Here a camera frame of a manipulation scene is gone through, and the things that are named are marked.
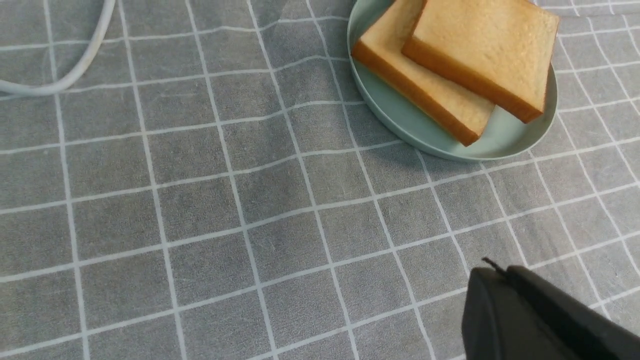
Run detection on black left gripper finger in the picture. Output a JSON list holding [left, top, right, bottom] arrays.
[[461, 257, 640, 360]]

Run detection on toasted bread slice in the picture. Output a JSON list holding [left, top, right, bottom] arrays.
[[350, 0, 495, 147], [401, 0, 560, 124]]

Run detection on light green round plate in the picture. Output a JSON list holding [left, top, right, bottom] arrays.
[[346, 0, 559, 162]]

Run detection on grey checked tablecloth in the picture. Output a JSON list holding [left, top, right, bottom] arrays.
[[0, 0, 639, 360]]

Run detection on white toaster power cord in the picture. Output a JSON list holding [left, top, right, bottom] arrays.
[[0, 0, 117, 97]]

